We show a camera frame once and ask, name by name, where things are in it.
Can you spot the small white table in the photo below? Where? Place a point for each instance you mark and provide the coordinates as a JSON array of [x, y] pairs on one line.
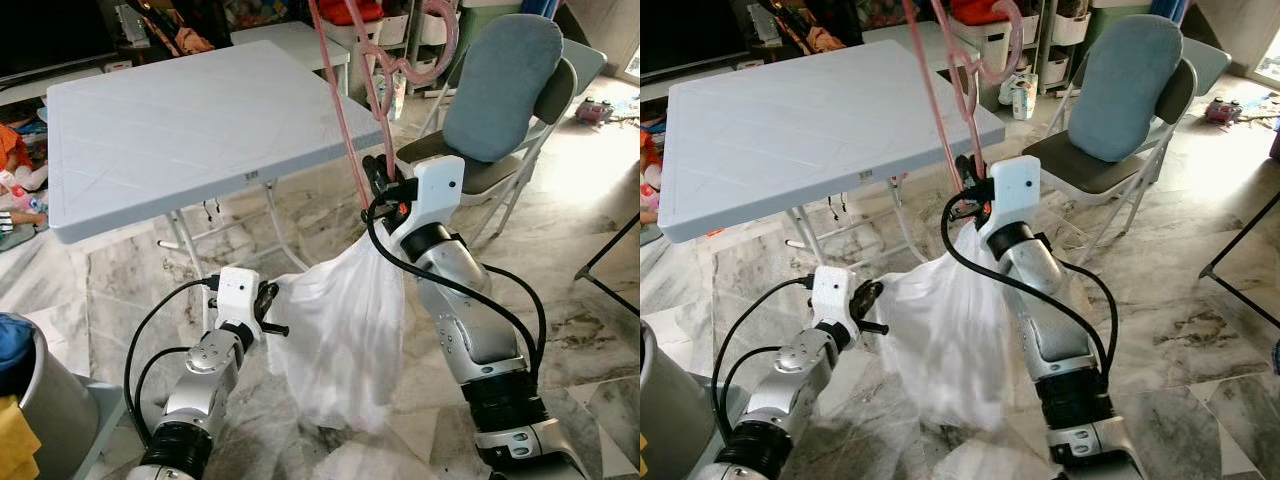
[[920, 40], [290, 40]]

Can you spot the white t-shirt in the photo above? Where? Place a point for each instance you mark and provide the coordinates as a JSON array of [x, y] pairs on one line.
[[950, 340], [340, 330]]

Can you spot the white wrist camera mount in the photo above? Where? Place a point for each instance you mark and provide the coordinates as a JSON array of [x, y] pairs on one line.
[[830, 300], [1015, 195], [435, 195], [235, 300]]

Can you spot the black television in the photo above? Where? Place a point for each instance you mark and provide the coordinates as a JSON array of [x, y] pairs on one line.
[[690, 35], [50, 35]]

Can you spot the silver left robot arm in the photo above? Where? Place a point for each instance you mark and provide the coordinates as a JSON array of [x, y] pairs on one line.
[[790, 390], [195, 385]]

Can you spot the yellow cloth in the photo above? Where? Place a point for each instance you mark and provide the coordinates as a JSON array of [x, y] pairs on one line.
[[15, 440]]

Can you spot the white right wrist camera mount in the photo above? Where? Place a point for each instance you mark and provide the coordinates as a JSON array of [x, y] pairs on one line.
[[1015, 195], [435, 195]]

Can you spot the red basket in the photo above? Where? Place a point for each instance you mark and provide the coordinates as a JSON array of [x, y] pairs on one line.
[[365, 10], [975, 10]]

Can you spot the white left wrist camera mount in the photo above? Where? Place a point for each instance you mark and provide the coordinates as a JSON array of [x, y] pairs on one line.
[[235, 300], [830, 300]]

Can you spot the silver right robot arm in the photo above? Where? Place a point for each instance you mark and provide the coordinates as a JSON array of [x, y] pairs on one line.
[[1060, 340], [475, 340]]

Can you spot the white storage shelf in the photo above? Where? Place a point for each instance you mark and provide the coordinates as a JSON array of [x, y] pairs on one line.
[[395, 28], [1065, 30]]

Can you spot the pink toy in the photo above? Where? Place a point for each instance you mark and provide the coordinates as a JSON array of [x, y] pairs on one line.
[[1222, 110], [595, 110]]

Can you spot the colourful toy pile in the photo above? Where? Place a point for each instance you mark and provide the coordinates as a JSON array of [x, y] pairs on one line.
[[650, 180], [15, 180]]

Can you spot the pink clothes hanger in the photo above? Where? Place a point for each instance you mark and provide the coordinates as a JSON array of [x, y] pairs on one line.
[[936, 100], [335, 100]]

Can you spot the patterned tissue pack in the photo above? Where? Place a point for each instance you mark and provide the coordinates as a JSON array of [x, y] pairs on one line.
[[1020, 95], [395, 95]]

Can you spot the light blue cushion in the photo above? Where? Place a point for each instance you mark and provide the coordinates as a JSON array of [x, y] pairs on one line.
[[1125, 90], [500, 90]]

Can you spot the grey laundry bin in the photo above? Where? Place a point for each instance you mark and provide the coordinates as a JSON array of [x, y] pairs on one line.
[[665, 420], [55, 410]]

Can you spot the grey folding chair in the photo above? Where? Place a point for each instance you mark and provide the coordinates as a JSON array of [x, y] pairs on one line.
[[490, 178], [1080, 160]]

